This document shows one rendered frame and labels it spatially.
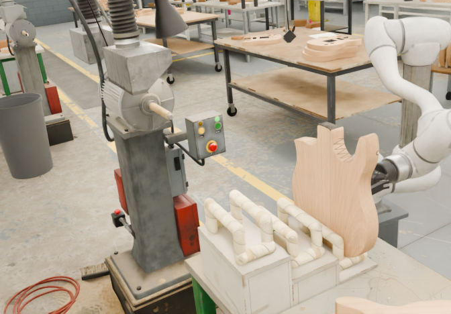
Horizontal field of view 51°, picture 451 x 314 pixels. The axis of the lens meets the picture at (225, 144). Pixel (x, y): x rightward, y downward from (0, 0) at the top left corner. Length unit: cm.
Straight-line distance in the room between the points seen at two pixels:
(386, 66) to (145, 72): 88
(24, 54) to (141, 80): 382
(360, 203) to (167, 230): 144
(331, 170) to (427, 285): 42
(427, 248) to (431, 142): 182
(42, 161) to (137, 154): 262
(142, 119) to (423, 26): 120
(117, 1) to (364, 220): 118
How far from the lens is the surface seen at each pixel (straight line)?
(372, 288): 147
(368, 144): 127
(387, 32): 196
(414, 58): 201
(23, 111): 468
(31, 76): 559
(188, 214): 257
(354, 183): 134
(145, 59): 178
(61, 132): 562
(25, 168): 488
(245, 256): 124
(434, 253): 328
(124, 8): 190
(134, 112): 212
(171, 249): 265
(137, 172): 238
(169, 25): 190
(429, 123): 155
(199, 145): 228
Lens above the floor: 186
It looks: 22 degrees down
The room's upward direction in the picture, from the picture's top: 6 degrees counter-clockwise
